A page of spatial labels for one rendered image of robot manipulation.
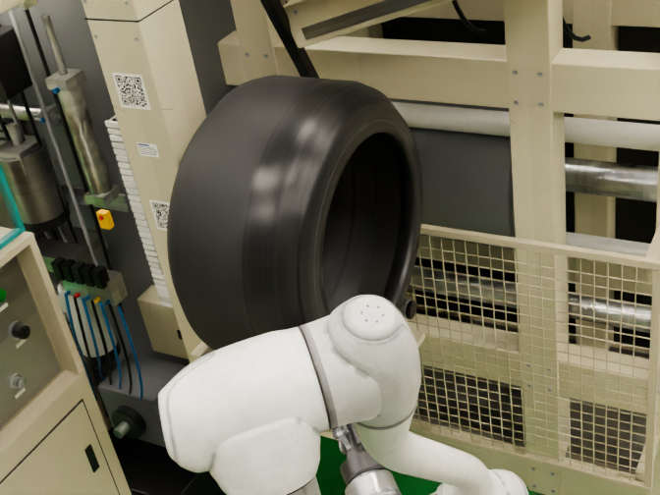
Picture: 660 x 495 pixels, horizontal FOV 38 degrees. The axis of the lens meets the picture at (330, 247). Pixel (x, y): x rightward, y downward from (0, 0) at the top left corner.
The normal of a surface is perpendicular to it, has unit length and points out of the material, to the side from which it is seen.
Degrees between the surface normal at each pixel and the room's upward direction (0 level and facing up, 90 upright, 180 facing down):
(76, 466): 90
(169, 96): 90
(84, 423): 90
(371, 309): 19
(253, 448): 71
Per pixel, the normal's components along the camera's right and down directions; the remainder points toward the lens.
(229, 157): -0.39, -0.37
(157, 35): 0.87, 0.14
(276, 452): 0.29, 0.19
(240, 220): -0.47, -0.02
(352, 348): -0.28, 0.15
